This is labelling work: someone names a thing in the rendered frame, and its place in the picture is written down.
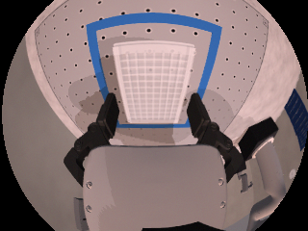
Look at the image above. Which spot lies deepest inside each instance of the blue tape rectangle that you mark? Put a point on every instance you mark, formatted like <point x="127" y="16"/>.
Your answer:
<point x="168" y="18"/>

